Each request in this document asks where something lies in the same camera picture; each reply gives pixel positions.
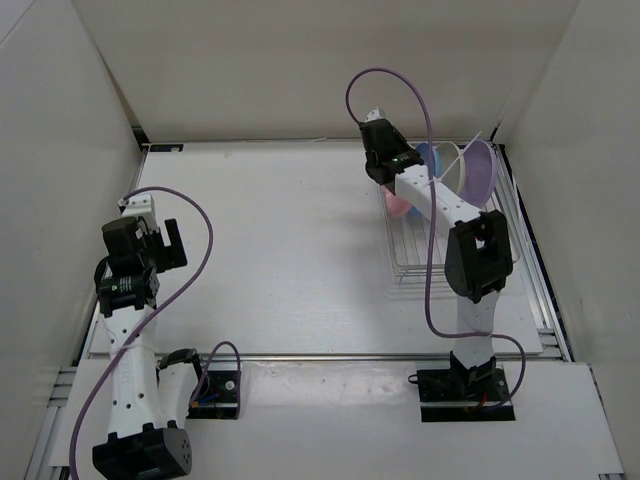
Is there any blue plastic plate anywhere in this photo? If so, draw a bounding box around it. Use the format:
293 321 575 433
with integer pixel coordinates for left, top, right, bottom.
405 142 441 217

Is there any pink plastic plate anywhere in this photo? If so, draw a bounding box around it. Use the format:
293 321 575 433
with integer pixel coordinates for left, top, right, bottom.
381 187 412 217

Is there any white plastic plate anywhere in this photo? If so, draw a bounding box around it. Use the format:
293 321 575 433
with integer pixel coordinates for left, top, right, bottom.
435 141 466 194

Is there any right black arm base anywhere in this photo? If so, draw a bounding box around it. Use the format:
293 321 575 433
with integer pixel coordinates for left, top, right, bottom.
407 369 516 423

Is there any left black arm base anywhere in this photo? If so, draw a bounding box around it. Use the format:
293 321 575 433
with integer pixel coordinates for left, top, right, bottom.
187 360 242 420

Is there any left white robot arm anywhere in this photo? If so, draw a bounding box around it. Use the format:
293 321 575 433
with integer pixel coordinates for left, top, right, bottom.
92 217 210 479

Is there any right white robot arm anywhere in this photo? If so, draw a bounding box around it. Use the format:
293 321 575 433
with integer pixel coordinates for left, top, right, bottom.
359 118 513 400

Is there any white zip tie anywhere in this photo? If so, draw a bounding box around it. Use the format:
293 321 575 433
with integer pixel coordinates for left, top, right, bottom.
431 133 483 193

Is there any purple plastic plate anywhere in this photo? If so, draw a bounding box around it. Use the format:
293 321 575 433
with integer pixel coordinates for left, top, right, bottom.
459 139 498 208

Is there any black label sticker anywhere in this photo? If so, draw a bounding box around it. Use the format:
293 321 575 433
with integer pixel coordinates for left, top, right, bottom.
149 144 184 153

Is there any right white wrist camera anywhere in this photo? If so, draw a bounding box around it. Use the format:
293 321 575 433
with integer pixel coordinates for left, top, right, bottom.
364 107 386 123

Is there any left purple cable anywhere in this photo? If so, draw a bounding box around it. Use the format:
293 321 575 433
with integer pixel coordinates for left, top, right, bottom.
67 186 215 480

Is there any metal wire dish rack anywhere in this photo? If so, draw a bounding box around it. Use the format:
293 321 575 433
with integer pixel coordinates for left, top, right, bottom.
377 184 521 296

